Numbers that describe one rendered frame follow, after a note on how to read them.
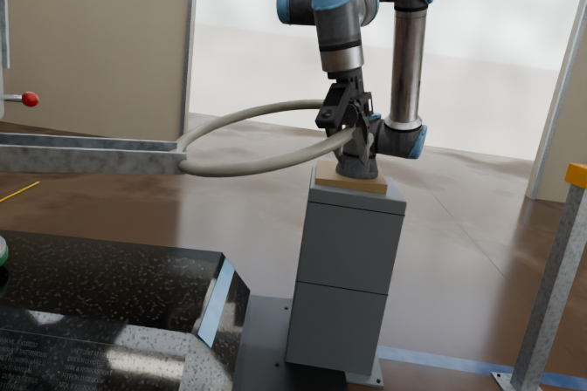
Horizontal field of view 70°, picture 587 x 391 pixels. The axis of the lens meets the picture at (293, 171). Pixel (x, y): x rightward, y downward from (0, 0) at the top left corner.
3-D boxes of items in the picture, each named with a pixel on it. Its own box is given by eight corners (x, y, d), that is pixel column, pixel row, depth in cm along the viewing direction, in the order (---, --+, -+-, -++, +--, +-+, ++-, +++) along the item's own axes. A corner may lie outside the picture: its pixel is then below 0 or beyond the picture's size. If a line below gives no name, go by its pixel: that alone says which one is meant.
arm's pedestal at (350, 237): (282, 307, 234) (302, 161, 213) (370, 321, 232) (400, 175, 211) (272, 370, 185) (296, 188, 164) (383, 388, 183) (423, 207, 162)
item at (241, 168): (196, 204, 76) (191, 189, 75) (156, 145, 118) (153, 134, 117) (407, 127, 93) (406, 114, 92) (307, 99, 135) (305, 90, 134)
